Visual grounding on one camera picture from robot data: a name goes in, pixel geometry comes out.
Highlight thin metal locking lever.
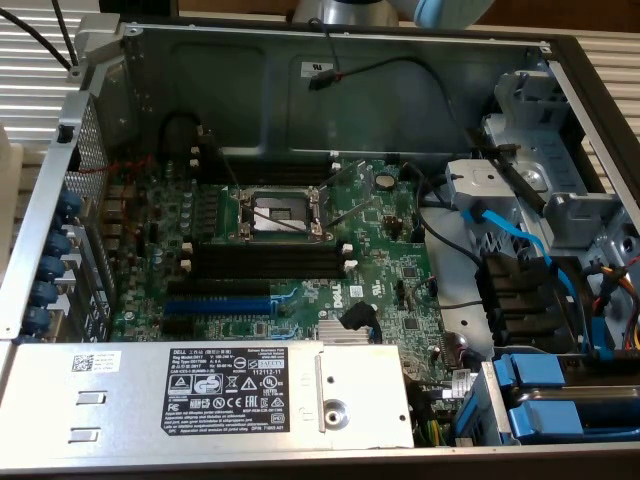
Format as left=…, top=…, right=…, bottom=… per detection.
left=248, top=203, right=326, bottom=236
left=217, top=144, right=246, bottom=194

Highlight green Dell motherboard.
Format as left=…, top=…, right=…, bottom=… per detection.
left=107, top=157, right=449, bottom=401

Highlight CPU socket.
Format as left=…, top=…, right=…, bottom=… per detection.
left=233, top=185, right=327, bottom=245

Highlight metal socket cover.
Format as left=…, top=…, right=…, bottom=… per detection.
left=319, top=158, right=377, bottom=234

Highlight silver finned heat sink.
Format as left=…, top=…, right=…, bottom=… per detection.
left=317, top=318, right=375, bottom=345

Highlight blue expansion slot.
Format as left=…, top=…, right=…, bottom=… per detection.
left=163, top=295, right=301, bottom=317

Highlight short black expansion slot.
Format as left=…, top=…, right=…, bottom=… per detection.
left=160, top=318, right=195, bottom=337

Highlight grey metal PC case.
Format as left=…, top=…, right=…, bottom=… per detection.
left=0, top=12, right=640, bottom=480

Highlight metal rear port blocks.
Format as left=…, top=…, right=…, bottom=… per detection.
left=98, top=183, right=139, bottom=264

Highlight black diagonal bar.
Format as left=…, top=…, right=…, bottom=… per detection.
left=465, top=127, right=549, bottom=212

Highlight grey metal drive cage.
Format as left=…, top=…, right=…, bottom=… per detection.
left=443, top=67, right=640, bottom=354

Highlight blue plastic disk carrier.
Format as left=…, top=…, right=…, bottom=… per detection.
left=492, top=352, right=567, bottom=390
left=505, top=398, right=586, bottom=444

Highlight silver power supply unit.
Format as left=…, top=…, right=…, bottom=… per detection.
left=0, top=340, right=417, bottom=451

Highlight blue card retention clip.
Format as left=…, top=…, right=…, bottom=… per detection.
left=53, top=192, right=82, bottom=221
left=30, top=279, right=60, bottom=307
left=25, top=305, right=52, bottom=332
left=37, top=254, right=66, bottom=282
left=45, top=228, right=72, bottom=257

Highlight black box behind case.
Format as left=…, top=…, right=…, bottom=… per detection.
left=98, top=0, right=180, bottom=15

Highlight black power plug with cable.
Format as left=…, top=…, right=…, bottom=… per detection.
left=338, top=301, right=384, bottom=346

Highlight black fan wire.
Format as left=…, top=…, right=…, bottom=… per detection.
left=398, top=160, right=427, bottom=201

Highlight black wire with small plug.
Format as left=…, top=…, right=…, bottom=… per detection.
left=397, top=277, right=485, bottom=310

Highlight blue SATA wire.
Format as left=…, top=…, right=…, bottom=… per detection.
left=460, top=198, right=619, bottom=362

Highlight thin cable with black plug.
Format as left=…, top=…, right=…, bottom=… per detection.
left=305, top=17, right=451, bottom=161

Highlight black looped cable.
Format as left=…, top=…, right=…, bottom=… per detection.
left=158, top=108, right=204, bottom=164

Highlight yellow and black wire bundle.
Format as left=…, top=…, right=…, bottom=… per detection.
left=412, top=379, right=454, bottom=447

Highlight grey disk bay frame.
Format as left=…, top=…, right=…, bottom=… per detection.
left=452, top=360, right=640, bottom=449

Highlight thin red wire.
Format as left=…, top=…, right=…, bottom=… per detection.
left=82, top=153, right=155, bottom=236

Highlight orange and yellow wire bundle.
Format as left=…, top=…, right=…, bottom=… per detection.
left=587, top=263, right=640, bottom=354

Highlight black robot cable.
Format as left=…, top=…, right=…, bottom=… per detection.
left=49, top=0, right=79, bottom=69
left=0, top=8, right=74, bottom=71

